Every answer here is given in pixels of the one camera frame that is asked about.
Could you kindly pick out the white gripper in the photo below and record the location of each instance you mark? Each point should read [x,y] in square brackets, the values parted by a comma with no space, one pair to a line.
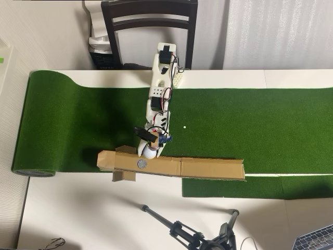
[140,147]

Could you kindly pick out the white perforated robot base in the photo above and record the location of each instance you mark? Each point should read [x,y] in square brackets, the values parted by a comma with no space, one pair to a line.
[178,79]

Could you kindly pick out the cardboard ramp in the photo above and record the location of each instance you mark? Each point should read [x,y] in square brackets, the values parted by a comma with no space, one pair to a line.
[208,169]

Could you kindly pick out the long green turf mat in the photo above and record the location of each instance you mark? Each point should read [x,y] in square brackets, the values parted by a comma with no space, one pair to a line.
[78,117]

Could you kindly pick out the black tripod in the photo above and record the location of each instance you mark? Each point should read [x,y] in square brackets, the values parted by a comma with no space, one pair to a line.
[182,233]

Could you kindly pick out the dark printed box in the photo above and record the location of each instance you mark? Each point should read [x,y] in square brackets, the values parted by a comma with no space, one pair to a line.
[102,61]

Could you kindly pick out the white plastic appliance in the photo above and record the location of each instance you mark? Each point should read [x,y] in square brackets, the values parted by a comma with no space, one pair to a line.
[99,44]

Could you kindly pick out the white foam packaging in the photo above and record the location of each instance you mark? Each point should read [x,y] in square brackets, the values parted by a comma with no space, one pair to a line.
[96,20]

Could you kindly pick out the dark wooden chair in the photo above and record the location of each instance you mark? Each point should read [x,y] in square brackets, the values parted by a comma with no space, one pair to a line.
[148,7]

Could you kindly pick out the white curtain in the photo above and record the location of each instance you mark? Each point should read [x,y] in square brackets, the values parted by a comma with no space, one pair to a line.
[278,34]

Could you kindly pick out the laptop corner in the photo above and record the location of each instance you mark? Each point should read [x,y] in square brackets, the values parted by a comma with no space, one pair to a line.
[314,238]

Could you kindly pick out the tan cardboard camera mount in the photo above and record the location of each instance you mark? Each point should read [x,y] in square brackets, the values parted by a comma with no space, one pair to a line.
[154,142]

